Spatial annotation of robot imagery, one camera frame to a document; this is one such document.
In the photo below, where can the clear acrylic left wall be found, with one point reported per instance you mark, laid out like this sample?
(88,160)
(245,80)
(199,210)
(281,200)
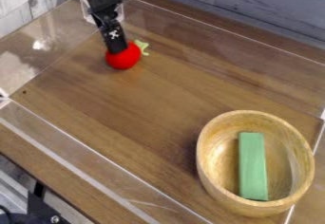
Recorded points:
(36,45)

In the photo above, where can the wooden bowl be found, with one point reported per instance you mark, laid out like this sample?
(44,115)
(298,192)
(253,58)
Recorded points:
(289,162)

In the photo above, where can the clear acrylic front wall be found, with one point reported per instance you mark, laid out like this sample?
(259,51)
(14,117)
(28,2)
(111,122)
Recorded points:
(104,191)

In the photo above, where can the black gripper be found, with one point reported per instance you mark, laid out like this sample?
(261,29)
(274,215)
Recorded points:
(109,27)

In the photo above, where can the clear acrylic wall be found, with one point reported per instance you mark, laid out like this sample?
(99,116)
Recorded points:
(36,45)
(287,77)
(104,191)

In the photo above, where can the clear acrylic back wall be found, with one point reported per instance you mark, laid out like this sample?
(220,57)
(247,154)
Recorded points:
(287,77)

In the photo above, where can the clear acrylic corner bracket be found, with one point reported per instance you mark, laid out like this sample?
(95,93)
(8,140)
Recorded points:
(87,16)

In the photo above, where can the green rectangular block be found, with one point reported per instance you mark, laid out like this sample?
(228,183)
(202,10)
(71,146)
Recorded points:
(251,167)

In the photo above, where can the red plush tomato toy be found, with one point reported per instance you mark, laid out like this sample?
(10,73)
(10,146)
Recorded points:
(128,57)

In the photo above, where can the black clamp with cable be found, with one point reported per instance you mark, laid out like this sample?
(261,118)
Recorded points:
(39,213)

